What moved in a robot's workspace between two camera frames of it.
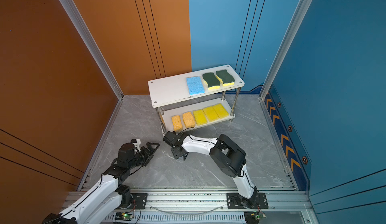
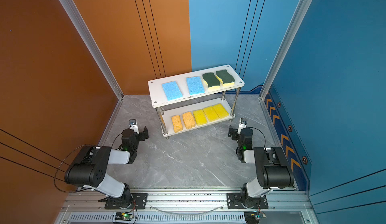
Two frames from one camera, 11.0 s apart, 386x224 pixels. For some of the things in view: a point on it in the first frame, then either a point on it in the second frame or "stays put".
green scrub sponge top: (226, 78) stays put
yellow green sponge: (211, 81) stays put
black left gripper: (147, 155) → (141, 137)
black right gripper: (175, 155) → (234, 131)
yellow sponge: (220, 111) stays put
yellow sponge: (200, 117) stays put
